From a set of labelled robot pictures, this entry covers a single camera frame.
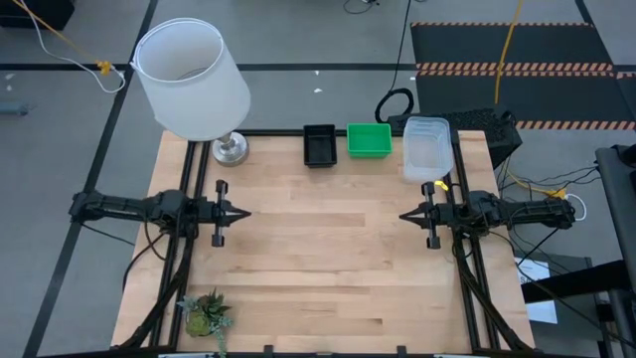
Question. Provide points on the small gray floor object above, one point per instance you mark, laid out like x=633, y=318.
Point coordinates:
x=12, y=108

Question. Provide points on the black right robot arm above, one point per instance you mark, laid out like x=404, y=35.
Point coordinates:
x=526, y=211

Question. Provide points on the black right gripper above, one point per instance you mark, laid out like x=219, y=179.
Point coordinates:
x=444, y=215

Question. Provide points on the white paper sheet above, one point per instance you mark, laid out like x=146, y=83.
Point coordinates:
x=534, y=271

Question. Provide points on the black floor box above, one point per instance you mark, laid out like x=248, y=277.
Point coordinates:
x=35, y=12

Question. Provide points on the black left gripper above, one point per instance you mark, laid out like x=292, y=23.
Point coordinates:
x=211, y=214

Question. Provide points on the gray metal stand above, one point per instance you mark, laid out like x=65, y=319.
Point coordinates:
x=616, y=199

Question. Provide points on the black metal table frame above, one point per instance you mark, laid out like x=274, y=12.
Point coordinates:
x=273, y=132

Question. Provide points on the black metal beam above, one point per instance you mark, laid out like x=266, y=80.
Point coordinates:
x=571, y=283

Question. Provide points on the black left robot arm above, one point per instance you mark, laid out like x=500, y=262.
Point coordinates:
x=124, y=209

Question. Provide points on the white shade table lamp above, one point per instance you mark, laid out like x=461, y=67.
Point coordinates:
x=194, y=84

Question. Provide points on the small green succulent plant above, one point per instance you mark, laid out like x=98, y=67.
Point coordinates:
x=204, y=318

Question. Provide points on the black hazard-striped floor mat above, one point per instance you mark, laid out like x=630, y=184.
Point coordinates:
x=462, y=45

